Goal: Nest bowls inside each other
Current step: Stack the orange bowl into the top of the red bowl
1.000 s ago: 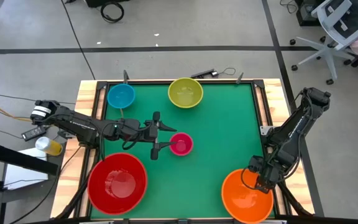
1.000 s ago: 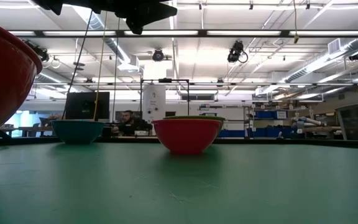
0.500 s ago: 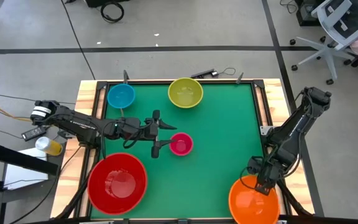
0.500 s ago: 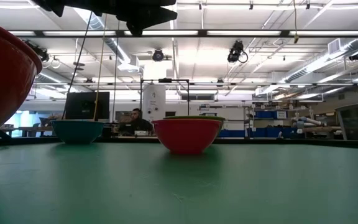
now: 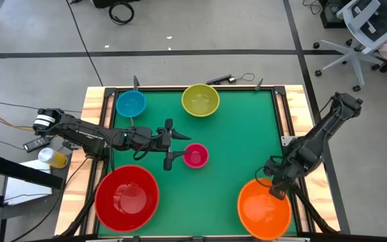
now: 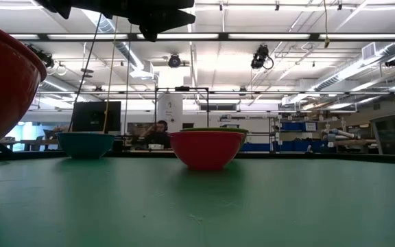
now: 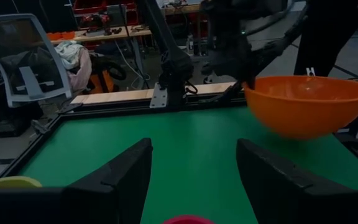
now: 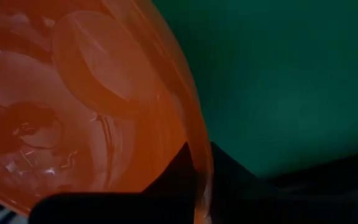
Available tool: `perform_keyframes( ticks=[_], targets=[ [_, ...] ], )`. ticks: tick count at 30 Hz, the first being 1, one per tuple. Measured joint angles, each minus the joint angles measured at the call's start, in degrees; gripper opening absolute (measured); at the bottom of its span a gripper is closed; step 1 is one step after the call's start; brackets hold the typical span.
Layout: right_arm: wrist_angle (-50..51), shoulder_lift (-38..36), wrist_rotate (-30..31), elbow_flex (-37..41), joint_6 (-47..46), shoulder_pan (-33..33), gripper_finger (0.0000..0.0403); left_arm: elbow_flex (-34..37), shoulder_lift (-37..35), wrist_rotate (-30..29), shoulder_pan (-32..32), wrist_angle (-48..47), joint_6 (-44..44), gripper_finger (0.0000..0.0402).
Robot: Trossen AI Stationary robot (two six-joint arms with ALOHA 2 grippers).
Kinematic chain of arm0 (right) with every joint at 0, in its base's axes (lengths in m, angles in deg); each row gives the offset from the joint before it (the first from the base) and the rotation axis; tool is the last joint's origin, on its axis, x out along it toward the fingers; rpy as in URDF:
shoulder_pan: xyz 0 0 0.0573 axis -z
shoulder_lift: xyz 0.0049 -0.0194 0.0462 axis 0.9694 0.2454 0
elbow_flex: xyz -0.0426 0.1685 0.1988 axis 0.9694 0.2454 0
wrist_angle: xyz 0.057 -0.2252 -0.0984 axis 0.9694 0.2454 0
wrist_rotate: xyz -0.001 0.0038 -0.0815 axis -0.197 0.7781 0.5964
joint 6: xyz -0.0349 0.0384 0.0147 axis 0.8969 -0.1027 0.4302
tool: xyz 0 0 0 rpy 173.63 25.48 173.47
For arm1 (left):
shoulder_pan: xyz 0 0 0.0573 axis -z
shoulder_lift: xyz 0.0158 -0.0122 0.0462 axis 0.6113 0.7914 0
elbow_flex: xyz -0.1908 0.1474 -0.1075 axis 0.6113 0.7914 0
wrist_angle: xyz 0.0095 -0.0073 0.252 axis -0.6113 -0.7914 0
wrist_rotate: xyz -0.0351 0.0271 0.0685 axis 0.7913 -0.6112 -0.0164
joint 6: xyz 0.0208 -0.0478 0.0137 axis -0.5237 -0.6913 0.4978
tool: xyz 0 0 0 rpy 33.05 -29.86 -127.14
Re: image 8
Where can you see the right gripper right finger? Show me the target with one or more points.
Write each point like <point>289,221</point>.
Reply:
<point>241,199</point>

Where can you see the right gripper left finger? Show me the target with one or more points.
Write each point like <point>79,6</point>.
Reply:
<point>154,207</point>

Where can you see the red plastic bowl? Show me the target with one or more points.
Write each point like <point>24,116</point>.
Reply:
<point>82,102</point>

